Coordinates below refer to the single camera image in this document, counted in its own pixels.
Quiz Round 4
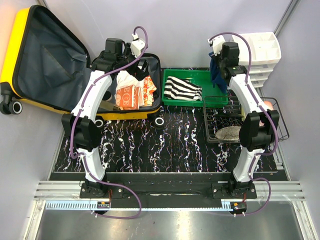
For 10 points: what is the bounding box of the black white striped garment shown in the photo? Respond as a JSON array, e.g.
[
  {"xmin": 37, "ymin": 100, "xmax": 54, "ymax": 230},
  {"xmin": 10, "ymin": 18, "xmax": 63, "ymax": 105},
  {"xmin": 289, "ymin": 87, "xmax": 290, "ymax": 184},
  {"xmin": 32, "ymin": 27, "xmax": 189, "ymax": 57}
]
[{"xmin": 163, "ymin": 76, "xmax": 203, "ymax": 101}]

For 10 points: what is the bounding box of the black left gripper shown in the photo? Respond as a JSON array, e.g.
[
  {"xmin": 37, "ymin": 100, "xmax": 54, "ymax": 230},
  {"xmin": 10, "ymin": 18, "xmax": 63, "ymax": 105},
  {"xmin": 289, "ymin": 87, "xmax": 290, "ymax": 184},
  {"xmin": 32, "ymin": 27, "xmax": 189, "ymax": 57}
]
[{"xmin": 117, "ymin": 43, "xmax": 149, "ymax": 81}]

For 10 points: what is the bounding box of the orange floral pattern cloth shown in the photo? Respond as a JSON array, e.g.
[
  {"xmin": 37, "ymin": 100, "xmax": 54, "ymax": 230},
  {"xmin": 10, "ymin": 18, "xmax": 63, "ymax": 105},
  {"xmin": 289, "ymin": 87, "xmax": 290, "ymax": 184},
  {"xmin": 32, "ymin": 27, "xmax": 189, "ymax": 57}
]
[{"xmin": 137, "ymin": 75, "xmax": 157, "ymax": 107}]

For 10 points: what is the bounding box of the white drawer organizer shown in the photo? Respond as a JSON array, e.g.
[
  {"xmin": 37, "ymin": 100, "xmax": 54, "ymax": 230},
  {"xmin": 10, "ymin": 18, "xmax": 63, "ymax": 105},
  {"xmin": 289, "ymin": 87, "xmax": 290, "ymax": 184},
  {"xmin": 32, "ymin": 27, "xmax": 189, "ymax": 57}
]
[{"xmin": 241, "ymin": 32, "xmax": 282, "ymax": 88}]

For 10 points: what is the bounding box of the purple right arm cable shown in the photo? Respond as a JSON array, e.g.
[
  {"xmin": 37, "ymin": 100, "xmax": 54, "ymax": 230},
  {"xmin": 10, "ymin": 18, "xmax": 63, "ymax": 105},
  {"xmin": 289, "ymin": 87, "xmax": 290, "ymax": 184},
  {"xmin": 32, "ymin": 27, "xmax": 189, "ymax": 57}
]
[{"xmin": 208, "ymin": 31, "xmax": 280, "ymax": 217}]

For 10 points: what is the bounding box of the gold cosmetic bottle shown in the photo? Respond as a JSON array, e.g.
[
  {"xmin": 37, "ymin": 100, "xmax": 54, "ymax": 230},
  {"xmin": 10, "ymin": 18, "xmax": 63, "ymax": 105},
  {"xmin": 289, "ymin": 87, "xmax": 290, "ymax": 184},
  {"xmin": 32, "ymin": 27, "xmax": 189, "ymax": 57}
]
[{"xmin": 99, "ymin": 101, "xmax": 123, "ymax": 111}]

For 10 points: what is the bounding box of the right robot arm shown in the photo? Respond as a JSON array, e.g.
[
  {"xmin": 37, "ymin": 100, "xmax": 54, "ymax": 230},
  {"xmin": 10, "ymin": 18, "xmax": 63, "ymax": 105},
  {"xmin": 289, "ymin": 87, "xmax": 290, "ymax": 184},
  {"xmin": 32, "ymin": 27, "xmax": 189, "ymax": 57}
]
[{"xmin": 217, "ymin": 42, "xmax": 280, "ymax": 199}]

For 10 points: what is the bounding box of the navy blue garment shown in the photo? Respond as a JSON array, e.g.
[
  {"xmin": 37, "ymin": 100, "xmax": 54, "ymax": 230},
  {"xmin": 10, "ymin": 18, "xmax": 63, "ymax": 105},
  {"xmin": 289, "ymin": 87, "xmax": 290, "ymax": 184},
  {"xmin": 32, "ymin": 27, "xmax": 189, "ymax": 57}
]
[{"xmin": 208, "ymin": 51, "xmax": 228, "ymax": 94}]

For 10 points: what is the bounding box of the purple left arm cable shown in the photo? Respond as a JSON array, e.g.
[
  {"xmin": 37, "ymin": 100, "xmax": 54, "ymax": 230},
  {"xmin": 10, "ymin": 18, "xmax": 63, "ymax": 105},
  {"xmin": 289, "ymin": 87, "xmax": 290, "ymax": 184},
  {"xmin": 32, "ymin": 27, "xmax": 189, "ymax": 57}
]
[{"xmin": 69, "ymin": 26, "xmax": 143, "ymax": 219}]

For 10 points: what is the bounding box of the green plastic tray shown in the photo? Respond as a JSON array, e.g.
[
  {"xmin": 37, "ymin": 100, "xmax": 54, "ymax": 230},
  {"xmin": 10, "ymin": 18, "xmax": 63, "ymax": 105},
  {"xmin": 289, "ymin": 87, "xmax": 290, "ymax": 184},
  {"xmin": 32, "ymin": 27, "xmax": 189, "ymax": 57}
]
[{"xmin": 162, "ymin": 69, "xmax": 229, "ymax": 108}]

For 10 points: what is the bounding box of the speckled grey plate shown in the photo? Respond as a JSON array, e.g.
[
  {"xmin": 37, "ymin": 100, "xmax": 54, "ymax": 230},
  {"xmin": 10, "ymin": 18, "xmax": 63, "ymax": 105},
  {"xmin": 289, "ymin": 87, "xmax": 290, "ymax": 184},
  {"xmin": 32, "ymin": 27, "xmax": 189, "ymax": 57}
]
[{"xmin": 215, "ymin": 126, "xmax": 242, "ymax": 141}]

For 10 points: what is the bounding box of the pink marbled cup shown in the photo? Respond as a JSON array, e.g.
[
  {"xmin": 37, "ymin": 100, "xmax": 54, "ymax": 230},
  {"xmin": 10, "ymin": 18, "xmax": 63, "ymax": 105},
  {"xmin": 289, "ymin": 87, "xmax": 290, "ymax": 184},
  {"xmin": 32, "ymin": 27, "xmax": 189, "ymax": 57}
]
[{"xmin": 264, "ymin": 101, "xmax": 274, "ymax": 111}]

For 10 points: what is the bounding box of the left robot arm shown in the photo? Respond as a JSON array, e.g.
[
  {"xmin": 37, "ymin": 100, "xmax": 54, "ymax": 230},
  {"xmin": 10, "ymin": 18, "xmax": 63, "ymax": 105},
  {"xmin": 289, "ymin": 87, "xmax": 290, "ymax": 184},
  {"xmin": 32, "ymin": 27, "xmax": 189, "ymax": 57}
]
[{"xmin": 61, "ymin": 35, "xmax": 148, "ymax": 198}]

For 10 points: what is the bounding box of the black wire dish rack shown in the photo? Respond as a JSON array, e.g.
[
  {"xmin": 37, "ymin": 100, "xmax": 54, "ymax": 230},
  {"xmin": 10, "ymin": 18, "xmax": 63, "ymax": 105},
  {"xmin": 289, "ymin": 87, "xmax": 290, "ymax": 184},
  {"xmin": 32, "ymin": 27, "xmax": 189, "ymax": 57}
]
[{"xmin": 203, "ymin": 96, "xmax": 290, "ymax": 144}]

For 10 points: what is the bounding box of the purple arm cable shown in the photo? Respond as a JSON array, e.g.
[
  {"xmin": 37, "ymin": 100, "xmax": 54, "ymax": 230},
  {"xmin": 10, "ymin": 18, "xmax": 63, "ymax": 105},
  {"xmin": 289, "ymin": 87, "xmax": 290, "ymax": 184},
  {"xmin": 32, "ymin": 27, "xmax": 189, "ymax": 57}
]
[
  {"xmin": 69, "ymin": 26, "xmax": 143, "ymax": 219},
  {"xmin": 208, "ymin": 31, "xmax": 280, "ymax": 217}
]

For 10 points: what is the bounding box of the yellow Pikachu suitcase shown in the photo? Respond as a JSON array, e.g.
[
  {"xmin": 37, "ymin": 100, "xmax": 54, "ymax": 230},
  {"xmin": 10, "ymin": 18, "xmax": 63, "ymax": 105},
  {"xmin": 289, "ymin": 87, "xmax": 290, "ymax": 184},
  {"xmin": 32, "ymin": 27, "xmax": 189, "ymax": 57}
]
[{"xmin": 0, "ymin": 5, "xmax": 164, "ymax": 128}]

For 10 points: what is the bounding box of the orange bunny pattern garment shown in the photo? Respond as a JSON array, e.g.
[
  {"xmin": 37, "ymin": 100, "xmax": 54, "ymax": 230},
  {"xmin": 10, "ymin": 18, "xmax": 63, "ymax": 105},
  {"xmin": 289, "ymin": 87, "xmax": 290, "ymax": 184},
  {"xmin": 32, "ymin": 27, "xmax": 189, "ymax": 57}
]
[{"xmin": 115, "ymin": 85, "xmax": 141, "ymax": 110}]

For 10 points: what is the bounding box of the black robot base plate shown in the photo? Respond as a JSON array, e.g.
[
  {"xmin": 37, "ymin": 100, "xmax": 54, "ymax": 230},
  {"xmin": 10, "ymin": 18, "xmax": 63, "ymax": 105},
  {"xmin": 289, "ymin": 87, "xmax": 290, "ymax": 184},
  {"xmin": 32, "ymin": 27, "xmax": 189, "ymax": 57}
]
[{"xmin": 79, "ymin": 172, "xmax": 257, "ymax": 209}]

